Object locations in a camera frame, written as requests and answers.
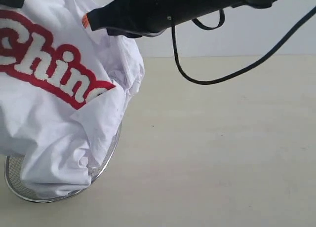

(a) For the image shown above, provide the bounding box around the white t-shirt red lettering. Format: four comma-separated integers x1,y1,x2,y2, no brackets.
0,0,145,198

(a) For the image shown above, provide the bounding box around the round metal mesh basket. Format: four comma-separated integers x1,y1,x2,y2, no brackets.
4,126,121,203

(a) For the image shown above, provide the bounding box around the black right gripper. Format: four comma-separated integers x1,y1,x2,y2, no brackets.
87,0,277,37

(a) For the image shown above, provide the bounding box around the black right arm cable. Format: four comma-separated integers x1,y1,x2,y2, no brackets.
170,7,316,85

